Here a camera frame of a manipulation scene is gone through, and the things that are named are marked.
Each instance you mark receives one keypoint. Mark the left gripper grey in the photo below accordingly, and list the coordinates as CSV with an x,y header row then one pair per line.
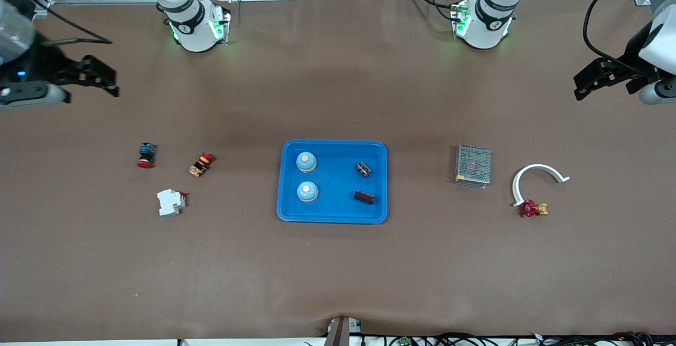
x,y
627,62

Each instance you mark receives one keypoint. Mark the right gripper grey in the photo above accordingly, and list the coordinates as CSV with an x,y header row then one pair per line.
x,y
46,66

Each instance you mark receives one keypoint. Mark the blue dome bell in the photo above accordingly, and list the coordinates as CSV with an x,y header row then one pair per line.
x,y
306,161
307,192

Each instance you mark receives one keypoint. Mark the short dark electrolytic capacitor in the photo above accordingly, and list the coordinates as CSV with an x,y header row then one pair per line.
x,y
363,169

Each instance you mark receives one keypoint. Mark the long dark electrolytic capacitor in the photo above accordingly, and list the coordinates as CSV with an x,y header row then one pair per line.
x,y
364,197

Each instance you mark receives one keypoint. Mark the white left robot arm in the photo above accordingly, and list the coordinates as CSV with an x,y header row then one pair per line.
x,y
483,31

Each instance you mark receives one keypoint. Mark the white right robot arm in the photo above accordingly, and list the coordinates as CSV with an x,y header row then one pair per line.
x,y
193,31

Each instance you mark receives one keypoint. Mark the blue plastic tray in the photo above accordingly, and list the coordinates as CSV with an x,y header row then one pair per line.
x,y
332,211

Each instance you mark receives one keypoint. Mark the red push button blue body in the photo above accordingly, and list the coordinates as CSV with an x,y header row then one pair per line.
x,y
146,153

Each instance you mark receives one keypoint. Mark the red emergency button orange body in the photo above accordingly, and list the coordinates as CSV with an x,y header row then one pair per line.
x,y
200,165

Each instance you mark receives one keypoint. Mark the white circuit breaker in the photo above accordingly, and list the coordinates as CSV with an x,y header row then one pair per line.
x,y
170,202

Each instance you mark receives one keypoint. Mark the brass valve red handwheel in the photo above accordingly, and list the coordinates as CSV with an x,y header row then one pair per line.
x,y
527,208

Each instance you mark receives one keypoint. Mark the metal mesh power supply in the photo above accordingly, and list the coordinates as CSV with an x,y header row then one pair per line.
x,y
473,166

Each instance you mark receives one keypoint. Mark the white curved plastic bracket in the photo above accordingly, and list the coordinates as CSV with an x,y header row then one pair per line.
x,y
515,185

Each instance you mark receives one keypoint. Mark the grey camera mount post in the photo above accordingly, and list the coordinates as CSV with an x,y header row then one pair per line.
x,y
340,333

